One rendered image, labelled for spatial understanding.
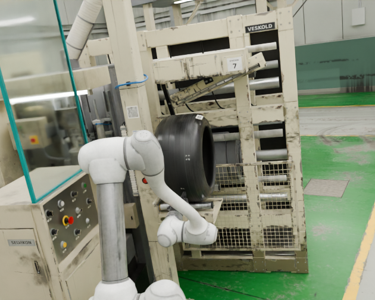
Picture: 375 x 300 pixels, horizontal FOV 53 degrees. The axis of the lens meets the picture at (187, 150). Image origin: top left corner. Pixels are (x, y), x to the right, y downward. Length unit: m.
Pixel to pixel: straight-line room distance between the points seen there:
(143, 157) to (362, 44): 9.94
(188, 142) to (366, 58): 9.27
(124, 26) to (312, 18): 9.40
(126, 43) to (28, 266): 1.30
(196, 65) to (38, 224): 1.32
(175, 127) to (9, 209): 0.97
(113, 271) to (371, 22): 10.22
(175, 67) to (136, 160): 1.14
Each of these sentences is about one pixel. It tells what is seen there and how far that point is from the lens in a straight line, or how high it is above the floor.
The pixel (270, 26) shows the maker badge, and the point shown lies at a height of 1.89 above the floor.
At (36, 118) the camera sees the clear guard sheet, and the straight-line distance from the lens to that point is 1.88.
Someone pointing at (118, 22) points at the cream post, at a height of 2.03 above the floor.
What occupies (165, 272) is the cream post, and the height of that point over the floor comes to 0.38.
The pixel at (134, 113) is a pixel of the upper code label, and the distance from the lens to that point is 2.32.
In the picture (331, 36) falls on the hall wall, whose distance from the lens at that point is 11.28.
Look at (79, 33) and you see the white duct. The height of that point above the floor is 2.03.
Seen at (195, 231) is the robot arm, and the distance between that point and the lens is 1.80.
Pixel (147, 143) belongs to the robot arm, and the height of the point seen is 1.52.
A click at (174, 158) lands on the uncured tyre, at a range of 2.12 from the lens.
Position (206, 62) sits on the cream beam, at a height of 1.73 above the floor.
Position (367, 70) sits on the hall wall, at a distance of 11.12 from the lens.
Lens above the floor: 1.85
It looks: 15 degrees down
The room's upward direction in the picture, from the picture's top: 8 degrees counter-clockwise
